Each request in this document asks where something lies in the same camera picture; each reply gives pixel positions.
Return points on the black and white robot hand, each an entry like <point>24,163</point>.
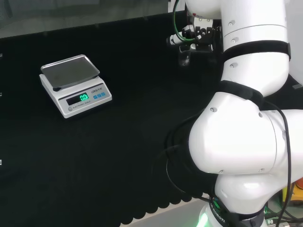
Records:
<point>203,37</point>

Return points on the small clear glass beaker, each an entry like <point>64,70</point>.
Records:
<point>184,59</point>

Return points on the pale translucent board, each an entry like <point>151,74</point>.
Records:
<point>71,16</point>

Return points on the white electronic balance steel pan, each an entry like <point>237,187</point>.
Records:
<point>78,94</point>

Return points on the black bench cloth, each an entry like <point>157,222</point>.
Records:
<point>118,146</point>

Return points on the yellow stop button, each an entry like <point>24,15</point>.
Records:
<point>298,189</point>

